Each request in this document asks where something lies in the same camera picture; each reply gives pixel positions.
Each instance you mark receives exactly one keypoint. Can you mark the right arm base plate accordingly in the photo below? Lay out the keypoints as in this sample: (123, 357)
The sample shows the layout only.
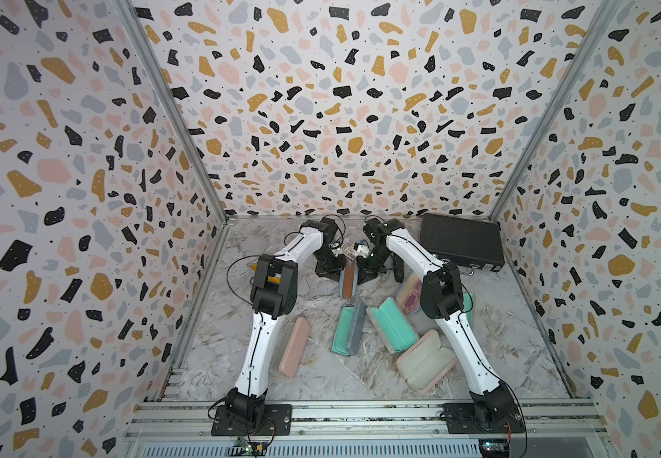
(469, 418)

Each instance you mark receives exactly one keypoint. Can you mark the black briefcase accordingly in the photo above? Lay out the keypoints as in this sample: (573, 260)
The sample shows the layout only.
(464, 242)

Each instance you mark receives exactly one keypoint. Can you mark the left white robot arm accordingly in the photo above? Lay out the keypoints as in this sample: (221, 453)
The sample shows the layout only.
(273, 295)

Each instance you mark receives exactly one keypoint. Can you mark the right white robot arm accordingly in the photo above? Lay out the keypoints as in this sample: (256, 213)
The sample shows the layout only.
(442, 300)

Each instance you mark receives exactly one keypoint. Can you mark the blue case brown lining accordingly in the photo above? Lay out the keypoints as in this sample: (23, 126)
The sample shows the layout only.
(348, 280)

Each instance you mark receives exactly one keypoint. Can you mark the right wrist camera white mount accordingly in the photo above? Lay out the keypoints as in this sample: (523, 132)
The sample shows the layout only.
(361, 249)

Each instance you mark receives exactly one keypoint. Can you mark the case with purple glasses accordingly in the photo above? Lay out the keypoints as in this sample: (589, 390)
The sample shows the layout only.
(409, 294)

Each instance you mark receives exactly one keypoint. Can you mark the grey case mint lining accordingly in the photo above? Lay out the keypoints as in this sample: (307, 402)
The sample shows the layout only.
(347, 338)

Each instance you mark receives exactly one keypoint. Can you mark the playing card box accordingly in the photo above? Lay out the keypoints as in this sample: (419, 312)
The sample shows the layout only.
(349, 250)

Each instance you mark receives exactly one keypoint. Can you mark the mint open glasses case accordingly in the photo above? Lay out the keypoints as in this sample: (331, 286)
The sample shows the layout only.
(393, 326)

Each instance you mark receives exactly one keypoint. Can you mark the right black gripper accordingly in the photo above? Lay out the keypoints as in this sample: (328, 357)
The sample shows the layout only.
(365, 275)

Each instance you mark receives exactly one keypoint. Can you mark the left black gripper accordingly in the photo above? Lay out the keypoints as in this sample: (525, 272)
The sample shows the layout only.
(332, 275)

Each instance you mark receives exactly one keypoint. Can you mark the pink closed glasses case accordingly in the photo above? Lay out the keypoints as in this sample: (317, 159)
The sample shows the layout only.
(291, 348)

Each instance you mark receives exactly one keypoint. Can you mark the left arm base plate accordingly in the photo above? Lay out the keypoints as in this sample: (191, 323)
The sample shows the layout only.
(276, 420)

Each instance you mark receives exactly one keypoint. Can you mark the pink open glasses case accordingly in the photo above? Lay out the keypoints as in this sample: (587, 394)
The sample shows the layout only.
(424, 364)

